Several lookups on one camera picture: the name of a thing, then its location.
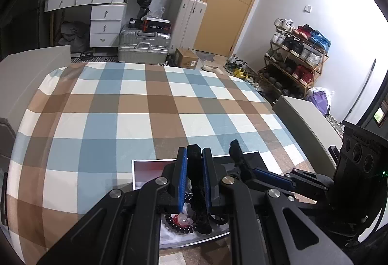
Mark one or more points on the white bed frame panel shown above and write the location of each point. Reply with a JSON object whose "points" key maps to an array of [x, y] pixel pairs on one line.
{"points": [[30, 77], [306, 119]]}

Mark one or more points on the wooden shoe rack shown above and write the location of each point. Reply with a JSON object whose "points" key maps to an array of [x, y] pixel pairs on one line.
{"points": [[316, 83]]}

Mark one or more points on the cardboard box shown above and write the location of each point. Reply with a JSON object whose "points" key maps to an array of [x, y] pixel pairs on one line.
{"points": [[185, 58]]}

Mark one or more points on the loose shoes with yellow slippers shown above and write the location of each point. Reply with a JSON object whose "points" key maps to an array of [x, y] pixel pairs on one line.
{"points": [[238, 69]]}

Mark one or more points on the checked bed sheet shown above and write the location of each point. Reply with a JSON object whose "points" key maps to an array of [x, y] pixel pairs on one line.
{"points": [[121, 119]]}

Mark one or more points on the small black box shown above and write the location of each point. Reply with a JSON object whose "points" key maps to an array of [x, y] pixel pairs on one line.
{"points": [[135, 23]]}

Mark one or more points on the thin black pole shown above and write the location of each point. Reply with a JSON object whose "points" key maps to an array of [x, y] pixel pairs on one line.
{"points": [[363, 86]]}

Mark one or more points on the silver suitcase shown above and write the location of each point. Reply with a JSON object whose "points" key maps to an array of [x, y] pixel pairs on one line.
{"points": [[142, 47]]}

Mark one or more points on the wooden door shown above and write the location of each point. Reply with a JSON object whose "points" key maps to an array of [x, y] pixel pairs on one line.
{"points": [[233, 1]]}

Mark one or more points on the grey bundle of cloth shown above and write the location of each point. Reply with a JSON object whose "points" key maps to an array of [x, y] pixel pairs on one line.
{"points": [[72, 36]]}

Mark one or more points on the white dressing table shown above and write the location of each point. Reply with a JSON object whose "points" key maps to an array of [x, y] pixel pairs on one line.
{"points": [[106, 13]]}

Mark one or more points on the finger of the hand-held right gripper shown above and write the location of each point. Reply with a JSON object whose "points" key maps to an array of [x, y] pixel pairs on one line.
{"points": [[272, 178], [239, 162]]}

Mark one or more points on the rows of shoes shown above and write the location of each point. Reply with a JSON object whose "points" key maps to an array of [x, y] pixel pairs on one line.
{"points": [[303, 50]]}

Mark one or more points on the white light switch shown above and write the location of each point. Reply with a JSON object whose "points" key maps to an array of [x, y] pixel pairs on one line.
{"points": [[308, 8]]}

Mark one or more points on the black wrapped bouquet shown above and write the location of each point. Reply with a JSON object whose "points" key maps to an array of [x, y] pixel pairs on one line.
{"points": [[144, 0]]}

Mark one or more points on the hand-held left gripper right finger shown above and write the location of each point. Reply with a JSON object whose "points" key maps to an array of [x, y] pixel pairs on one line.
{"points": [[207, 180]]}

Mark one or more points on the white upright suitcase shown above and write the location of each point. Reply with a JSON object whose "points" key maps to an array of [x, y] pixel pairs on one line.
{"points": [[188, 25]]}

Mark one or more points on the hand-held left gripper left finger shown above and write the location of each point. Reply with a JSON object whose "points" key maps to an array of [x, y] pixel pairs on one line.
{"points": [[182, 180]]}

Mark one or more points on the white slippers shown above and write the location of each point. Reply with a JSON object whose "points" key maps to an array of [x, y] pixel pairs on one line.
{"points": [[212, 68]]}

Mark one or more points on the grey jewelry box tray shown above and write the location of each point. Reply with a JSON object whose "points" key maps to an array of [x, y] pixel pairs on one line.
{"points": [[145, 177]]}

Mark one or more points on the grey nightstand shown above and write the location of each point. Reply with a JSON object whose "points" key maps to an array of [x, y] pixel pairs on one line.
{"points": [[6, 141]]}

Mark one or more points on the grey floor cloth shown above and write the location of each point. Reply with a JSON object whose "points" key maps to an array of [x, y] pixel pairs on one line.
{"points": [[206, 56]]}

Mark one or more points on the purple bag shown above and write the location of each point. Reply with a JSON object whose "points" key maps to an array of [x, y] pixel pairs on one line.
{"points": [[319, 101]]}

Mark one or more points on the black and red box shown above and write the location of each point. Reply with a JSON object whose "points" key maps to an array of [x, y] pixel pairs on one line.
{"points": [[157, 24]]}

